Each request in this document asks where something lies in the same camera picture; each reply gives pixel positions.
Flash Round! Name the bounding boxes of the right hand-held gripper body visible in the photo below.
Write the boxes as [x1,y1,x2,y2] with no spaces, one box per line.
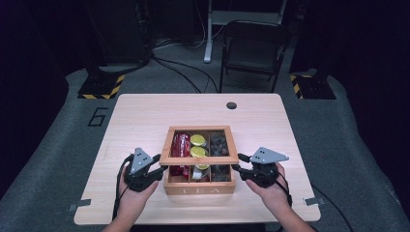
[241,146,290,189]

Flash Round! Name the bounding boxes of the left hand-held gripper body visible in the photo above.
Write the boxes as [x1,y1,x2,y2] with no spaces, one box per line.
[124,147,162,193]

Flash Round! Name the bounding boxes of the wooden framed glass box lid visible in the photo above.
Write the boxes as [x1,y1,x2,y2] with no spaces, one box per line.
[159,125,240,166]

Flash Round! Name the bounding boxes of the wooden tea box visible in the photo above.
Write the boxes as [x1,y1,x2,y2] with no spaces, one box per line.
[163,129,237,196]

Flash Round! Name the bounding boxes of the person's left hand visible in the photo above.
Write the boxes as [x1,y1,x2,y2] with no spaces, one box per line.
[115,173,161,221]

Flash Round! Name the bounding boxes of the person's right hand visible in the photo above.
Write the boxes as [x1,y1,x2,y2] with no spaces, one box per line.
[246,161,293,218]

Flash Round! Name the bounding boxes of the dark tea bags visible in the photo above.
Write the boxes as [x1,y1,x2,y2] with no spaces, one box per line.
[210,131,230,158]
[211,164,232,183]

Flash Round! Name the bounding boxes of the red tea packets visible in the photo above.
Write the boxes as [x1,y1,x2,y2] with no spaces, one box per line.
[169,132,191,179]

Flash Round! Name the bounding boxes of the white packet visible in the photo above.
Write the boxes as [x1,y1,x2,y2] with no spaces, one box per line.
[191,167,205,182]

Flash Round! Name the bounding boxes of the grey tape piece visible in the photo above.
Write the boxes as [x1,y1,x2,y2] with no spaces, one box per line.
[68,198,93,213]
[304,196,326,207]

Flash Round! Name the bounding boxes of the yellow-black striped stand base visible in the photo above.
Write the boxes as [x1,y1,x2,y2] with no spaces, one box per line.
[77,73,126,101]
[288,73,337,101]

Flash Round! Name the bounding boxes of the black folding chair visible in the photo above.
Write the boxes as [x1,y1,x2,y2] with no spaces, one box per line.
[219,19,292,94]

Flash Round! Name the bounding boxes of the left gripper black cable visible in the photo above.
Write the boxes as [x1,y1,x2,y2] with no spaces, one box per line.
[111,154,135,221]

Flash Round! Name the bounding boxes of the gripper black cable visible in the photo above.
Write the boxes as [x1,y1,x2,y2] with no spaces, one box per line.
[274,162,294,208]
[111,154,135,221]

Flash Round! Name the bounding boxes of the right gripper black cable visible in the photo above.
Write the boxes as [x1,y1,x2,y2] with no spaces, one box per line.
[274,162,294,208]

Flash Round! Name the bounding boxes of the black floor cables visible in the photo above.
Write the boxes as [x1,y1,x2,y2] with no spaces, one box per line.
[150,38,220,95]

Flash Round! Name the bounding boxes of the white desk frame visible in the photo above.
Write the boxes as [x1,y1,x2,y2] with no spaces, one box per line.
[203,0,288,64]

